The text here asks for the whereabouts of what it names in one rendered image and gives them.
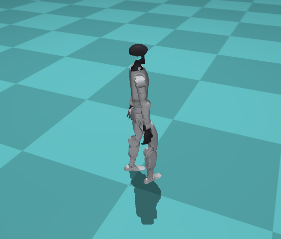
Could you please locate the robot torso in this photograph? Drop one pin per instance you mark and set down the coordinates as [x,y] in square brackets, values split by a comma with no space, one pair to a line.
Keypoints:
[136,109]

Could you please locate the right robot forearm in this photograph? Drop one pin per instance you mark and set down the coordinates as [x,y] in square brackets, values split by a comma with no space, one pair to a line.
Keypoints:
[146,115]

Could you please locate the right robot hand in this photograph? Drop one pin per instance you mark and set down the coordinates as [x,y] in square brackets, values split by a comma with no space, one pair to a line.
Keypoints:
[147,135]

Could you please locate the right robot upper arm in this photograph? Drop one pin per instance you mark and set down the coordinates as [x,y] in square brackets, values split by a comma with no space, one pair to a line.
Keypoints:
[140,84]

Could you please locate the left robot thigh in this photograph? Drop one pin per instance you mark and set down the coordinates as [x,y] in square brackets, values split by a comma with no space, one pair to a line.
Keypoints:
[134,140]

